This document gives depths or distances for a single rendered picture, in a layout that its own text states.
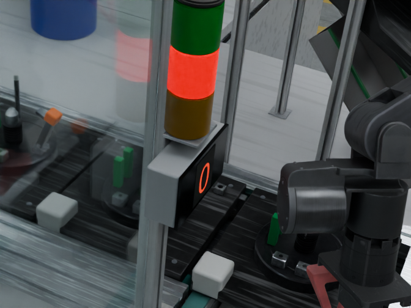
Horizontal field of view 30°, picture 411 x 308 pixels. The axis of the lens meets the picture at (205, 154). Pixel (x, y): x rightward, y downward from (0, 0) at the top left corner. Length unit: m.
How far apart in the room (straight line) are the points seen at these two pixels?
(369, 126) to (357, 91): 0.46
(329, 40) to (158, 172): 0.48
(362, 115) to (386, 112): 0.03
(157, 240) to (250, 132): 0.67
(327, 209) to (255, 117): 0.86
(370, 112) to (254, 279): 0.39
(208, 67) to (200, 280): 0.38
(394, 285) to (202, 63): 0.30
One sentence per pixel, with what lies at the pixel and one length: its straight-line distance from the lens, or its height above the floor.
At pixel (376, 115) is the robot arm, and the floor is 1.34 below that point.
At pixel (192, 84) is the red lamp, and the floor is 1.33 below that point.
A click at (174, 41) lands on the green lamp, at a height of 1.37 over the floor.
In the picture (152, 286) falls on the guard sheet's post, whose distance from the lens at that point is 0.97.
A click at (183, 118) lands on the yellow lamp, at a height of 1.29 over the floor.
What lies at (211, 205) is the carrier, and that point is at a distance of 1.18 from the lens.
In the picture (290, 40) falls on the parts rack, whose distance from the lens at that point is 1.54.
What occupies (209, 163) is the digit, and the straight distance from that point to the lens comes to 0.85.
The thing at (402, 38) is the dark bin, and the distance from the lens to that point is 1.21.
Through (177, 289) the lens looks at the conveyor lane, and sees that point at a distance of 1.06.
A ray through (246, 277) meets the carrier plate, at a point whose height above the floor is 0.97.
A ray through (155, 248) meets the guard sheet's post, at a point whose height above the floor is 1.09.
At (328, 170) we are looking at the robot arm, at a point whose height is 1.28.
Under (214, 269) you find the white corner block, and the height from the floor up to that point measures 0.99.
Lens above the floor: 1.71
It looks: 35 degrees down
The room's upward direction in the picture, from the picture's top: 7 degrees clockwise
